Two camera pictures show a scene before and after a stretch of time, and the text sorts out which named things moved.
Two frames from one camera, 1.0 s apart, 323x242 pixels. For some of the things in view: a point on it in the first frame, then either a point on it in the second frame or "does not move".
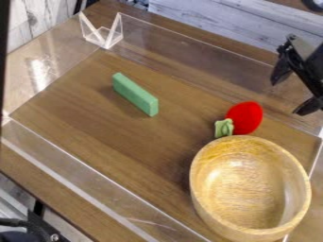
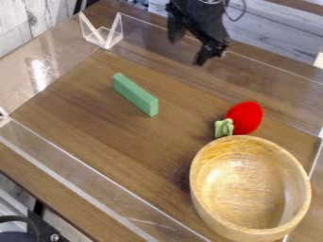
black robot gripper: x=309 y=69 -> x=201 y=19
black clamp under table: x=41 y=227 does not move
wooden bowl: x=250 y=189 does not move
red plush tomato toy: x=242 y=119 does not move
